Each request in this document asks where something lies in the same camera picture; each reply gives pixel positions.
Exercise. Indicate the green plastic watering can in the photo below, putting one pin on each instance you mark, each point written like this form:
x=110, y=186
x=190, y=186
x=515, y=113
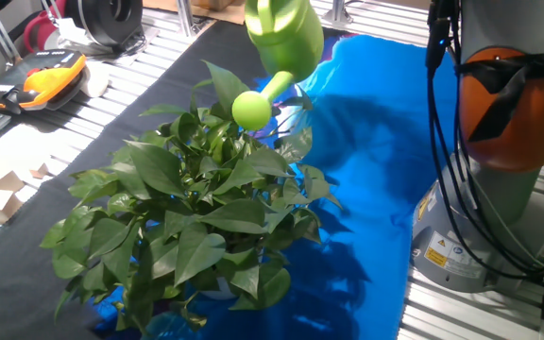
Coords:
x=286, y=42

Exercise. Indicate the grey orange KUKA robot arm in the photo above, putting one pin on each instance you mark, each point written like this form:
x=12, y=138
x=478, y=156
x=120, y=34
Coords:
x=513, y=118

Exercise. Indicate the green leafy pothos plant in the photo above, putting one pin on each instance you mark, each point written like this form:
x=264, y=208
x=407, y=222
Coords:
x=196, y=212

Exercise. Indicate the blue and black cloth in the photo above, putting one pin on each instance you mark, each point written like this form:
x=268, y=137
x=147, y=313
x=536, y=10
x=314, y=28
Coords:
x=371, y=236

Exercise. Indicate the brown cardboard box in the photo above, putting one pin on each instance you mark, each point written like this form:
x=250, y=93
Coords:
x=210, y=4

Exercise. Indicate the white rounded object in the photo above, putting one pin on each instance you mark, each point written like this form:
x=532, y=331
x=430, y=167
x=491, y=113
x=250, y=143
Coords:
x=95, y=82

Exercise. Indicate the flat cardboard sheet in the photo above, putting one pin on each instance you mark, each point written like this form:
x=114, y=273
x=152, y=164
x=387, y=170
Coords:
x=158, y=5

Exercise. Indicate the black round spool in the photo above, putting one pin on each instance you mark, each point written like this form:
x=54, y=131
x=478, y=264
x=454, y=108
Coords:
x=102, y=21

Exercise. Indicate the small wooden block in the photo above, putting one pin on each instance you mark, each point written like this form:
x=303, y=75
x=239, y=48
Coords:
x=40, y=171

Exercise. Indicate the orange black teach pendant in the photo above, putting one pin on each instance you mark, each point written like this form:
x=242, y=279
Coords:
x=50, y=80

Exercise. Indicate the red curved object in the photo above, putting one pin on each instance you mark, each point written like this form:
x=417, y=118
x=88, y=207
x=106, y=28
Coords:
x=40, y=33

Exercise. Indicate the large wooden block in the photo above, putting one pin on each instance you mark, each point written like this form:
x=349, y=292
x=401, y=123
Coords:
x=3, y=178

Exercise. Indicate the wooden cube block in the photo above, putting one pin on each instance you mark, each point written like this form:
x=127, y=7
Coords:
x=0, y=205

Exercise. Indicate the aluminium frame post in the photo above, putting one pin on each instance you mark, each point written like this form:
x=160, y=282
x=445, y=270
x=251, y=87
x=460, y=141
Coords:
x=185, y=16
x=338, y=11

